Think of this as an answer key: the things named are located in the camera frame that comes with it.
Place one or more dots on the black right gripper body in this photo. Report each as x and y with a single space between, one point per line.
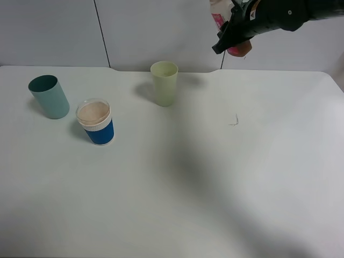
252 18

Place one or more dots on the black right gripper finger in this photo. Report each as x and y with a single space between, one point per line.
231 34

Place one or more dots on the clear plastic drink bottle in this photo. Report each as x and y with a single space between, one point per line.
221 13

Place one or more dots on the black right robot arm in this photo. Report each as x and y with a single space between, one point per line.
321 9

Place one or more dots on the light green plastic cup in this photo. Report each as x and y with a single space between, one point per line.
164 75

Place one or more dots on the blue sleeved paper cup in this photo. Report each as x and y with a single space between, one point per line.
94 115

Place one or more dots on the teal plastic cup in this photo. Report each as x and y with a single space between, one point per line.
48 92

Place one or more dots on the thin thread on table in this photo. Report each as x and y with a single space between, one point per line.
236 122

